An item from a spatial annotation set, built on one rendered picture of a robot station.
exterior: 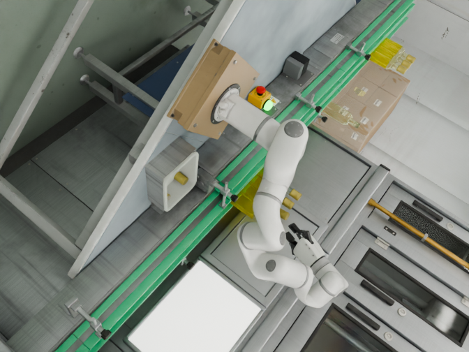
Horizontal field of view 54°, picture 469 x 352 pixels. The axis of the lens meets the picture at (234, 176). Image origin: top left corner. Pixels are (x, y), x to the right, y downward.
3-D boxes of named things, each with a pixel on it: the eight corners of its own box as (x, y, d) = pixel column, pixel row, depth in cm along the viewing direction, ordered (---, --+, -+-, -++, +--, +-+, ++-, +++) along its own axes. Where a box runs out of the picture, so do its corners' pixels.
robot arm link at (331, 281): (324, 303, 154) (343, 285, 151) (303, 279, 159) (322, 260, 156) (338, 298, 167) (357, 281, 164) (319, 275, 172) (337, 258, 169)
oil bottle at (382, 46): (360, 47, 254) (405, 72, 246) (363, 39, 249) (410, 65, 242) (365, 42, 257) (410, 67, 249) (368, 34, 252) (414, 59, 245)
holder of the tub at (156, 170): (149, 206, 175) (163, 218, 173) (144, 165, 153) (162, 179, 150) (179, 178, 184) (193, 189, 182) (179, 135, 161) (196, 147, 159)
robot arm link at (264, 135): (252, 147, 154) (291, 174, 150) (253, 127, 142) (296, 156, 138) (269, 127, 157) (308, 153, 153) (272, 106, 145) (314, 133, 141)
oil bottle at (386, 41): (365, 42, 257) (410, 67, 249) (368, 34, 252) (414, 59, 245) (370, 38, 260) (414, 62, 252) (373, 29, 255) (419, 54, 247)
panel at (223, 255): (122, 341, 168) (193, 406, 158) (121, 339, 165) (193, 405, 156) (265, 185, 212) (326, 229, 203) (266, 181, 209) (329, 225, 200)
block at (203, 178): (192, 185, 183) (206, 195, 181) (194, 172, 175) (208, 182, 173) (199, 179, 184) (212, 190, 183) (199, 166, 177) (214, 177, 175)
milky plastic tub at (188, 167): (148, 200, 171) (165, 214, 168) (145, 167, 152) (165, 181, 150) (179, 172, 179) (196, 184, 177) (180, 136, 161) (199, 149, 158)
